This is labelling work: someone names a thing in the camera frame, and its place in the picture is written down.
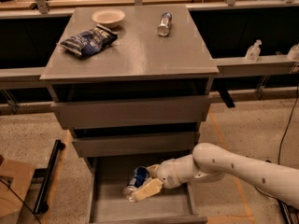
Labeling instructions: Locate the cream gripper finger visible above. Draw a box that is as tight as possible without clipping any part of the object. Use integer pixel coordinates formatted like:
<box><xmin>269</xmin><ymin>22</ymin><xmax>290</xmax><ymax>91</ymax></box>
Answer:
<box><xmin>128</xmin><ymin>178</ymin><xmax>164</xmax><ymax>203</ymax></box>
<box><xmin>147</xmin><ymin>164</ymin><xmax>159</xmax><ymax>178</ymax></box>

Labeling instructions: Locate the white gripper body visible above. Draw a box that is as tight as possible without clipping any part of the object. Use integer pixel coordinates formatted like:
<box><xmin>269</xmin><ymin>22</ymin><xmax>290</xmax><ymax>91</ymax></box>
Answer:
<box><xmin>156</xmin><ymin>159</ymin><xmax>180</xmax><ymax>189</ymax></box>

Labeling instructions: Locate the blue pepsi can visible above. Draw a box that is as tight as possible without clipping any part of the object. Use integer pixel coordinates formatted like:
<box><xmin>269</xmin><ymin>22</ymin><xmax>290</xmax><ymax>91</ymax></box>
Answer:
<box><xmin>123</xmin><ymin>166</ymin><xmax>150</xmax><ymax>203</ymax></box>

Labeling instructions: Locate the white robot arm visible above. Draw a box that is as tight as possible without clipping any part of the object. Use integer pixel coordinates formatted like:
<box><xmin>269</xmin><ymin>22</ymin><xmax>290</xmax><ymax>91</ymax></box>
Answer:
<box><xmin>123</xmin><ymin>143</ymin><xmax>299</xmax><ymax>209</ymax></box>

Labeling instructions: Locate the grey open bottom drawer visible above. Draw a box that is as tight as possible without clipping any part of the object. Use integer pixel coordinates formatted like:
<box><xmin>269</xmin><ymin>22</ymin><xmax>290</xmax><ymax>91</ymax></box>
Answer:
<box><xmin>87</xmin><ymin>152</ymin><xmax>207</xmax><ymax>224</ymax></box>

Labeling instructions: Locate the grey middle drawer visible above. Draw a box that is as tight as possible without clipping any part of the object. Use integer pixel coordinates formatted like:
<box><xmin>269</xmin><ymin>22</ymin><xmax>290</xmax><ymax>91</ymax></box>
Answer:
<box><xmin>73</xmin><ymin>132</ymin><xmax>199</xmax><ymax>158</ymax></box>

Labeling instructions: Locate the grey drawer cabinet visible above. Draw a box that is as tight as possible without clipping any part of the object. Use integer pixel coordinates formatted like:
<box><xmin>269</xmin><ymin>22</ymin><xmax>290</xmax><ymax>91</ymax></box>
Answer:
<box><xmin>39</xmin><ymin>4</ymin><xmax>220</xmax><ymax>224</ymax></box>

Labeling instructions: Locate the grey top drawer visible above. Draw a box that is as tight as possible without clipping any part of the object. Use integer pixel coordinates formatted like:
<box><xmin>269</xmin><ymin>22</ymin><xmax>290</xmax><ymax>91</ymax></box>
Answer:
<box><xmin>51</xmin><ymin>95</ymin><xmax>211</xmax><ymax>129</ymax></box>

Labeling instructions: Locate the silver blue can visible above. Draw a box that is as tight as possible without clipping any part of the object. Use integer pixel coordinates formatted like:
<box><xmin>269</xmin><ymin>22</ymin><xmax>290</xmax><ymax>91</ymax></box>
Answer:
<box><xmin>157</xmin><ymin>12</ymin><xmax>172</xmax><ymax>37</ymax></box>

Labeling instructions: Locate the black bar on floor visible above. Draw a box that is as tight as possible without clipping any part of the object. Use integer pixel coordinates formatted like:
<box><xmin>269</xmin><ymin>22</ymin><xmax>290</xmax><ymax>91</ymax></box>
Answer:
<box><xmin>34</xmin><ymin>139</ymin><xmax>65</xmax><ymax>214</ymax></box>

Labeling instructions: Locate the black bar right floor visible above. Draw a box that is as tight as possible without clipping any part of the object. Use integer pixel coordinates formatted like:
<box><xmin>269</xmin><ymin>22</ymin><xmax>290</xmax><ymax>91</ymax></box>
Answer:
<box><xmin>278</xmin><ymin>201</ymin><xmax>298</xmax><ymax>224</ymax></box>

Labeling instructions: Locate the cardboard box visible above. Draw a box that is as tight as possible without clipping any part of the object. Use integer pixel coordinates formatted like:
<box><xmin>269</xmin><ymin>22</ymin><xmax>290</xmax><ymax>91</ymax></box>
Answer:
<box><xmin>0</xmin><ymin>159</ymin><xmax>36</xmax><ymax>224</ymax></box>

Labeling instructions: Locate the blue chip bag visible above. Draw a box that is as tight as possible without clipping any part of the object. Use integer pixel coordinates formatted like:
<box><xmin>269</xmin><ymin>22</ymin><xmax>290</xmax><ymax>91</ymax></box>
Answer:
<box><xmin>59</xmin><ymin>24</ymin><xmax>118</xmax><ymax>58</ymax></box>

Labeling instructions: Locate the clear sanitizer bottle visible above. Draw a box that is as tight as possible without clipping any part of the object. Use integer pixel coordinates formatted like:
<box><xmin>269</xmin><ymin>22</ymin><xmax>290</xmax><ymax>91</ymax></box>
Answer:
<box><xmin>245</xmin><ymin>39</ymin><xmax>262</xmax><ymax>62</ymax></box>

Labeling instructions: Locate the white paper bowl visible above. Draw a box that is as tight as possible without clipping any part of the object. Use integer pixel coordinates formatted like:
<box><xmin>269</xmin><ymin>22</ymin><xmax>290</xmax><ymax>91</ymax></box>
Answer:
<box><xmin>92</xmin><ymin>8</ymin><xmax>125</xmax><ymax>28</ymax></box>

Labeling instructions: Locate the clear dome container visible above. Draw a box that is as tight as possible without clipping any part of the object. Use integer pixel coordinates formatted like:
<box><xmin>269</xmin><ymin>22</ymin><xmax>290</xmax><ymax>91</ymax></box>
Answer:
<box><xmin>287</xmin><ymin>44</ymin><xmax>299</xmax><ymax>62</ymax></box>

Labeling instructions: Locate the black floor cable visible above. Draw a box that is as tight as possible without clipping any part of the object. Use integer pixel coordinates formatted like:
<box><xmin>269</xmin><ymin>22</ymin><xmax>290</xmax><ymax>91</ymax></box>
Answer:
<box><xmin>277</xmin><ymin>84</ymin><xmax>299</xmax><ymax>166</ymax></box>

